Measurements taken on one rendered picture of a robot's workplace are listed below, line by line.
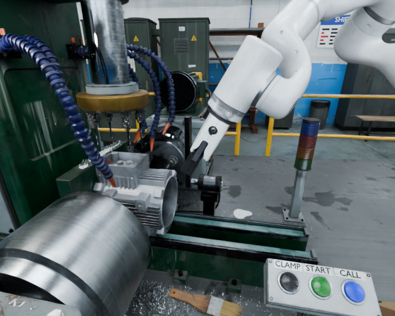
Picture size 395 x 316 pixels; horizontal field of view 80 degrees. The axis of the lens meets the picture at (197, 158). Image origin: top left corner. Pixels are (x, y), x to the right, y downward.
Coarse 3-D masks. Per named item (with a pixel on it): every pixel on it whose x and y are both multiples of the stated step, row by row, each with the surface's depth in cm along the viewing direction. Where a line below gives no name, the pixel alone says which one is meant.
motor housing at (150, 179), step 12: (144, 180) 65; (156, 180) 66; (168, 180) 67; (120, 192) 66; (132, 192) 65; (168, 192) 79; (132, 204) 63; (156, 204) 63; (168, 204) 78; (144, 216) 64; (156, 216) 63; (168, 216) 76; (156, 228) 65; (168, 228) 72
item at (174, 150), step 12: (156, 132) 87; (168, 132) 88; (180, 132) 92; (192, 132) 101; (144, 144) 89; (156, 144) 88; (168, 144) 87; (180, 144) 87; (156, 156) 90; (168, 156) 89; (180, 156) 88; (156, 168) 92; (168, 168) 91; (180, 168) 90; (180, 180) 92
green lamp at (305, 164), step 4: (296, 156) 89; (296, 160) 89; (300, 160) 87; (304, 160) 86; (308, 160) 86; (296, 164) 89; (300, 164) 87; (304, 164) 87; (308, 164) 87; (300, 168) 88; (304, 168) 87; (308, 168) 87
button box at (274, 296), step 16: (272, 272) 41; (304, 272) 40; (320, 272) 40; (336, 272) 40; (352, 272) 39; (368, 272) 39; (272, 288) 39; (304, 288) 39; (336, 288) 38; (368, 288) 38; (272, 304) 39; (288, 304) 38; (304, 304) 37; (320, 304) 37; (336, 304) 37; (352, 304) 37; (368, 304) 37
